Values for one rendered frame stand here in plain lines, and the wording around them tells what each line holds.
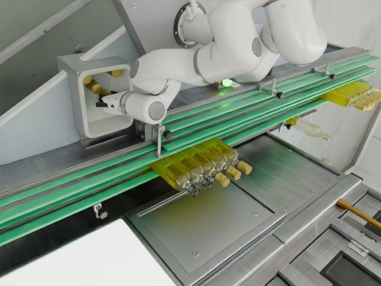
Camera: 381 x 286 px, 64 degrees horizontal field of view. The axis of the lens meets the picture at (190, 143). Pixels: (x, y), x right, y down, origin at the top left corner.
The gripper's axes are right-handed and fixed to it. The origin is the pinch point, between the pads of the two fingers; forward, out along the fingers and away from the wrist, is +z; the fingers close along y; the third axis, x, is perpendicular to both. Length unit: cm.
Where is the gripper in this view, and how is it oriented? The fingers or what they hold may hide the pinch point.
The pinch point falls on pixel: (109, 97)
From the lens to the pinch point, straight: 103.5
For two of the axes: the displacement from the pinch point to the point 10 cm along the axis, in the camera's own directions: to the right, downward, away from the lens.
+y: 7.7, -3.3, 5.5
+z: -6.3, -2.3, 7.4
